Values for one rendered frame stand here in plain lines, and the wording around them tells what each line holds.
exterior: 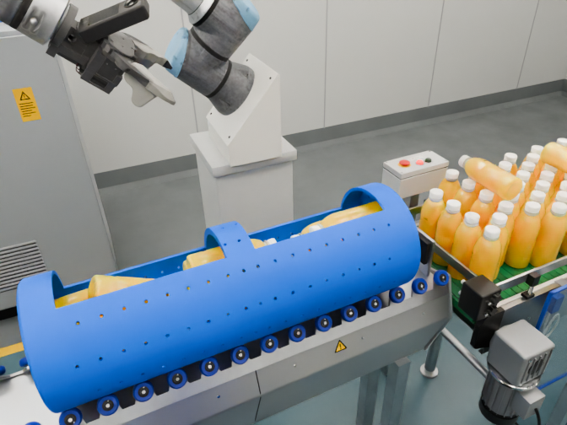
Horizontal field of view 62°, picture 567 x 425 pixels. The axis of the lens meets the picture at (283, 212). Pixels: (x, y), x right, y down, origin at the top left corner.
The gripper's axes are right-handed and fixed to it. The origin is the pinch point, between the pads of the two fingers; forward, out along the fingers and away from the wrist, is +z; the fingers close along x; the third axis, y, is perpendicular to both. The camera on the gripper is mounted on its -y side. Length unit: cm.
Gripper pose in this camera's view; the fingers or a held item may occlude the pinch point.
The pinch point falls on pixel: (174, 81)
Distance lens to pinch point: 91.1
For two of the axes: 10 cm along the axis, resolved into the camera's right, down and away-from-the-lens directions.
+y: -6.7, 6.2, 4.1
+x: 2.1, 6.9, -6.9
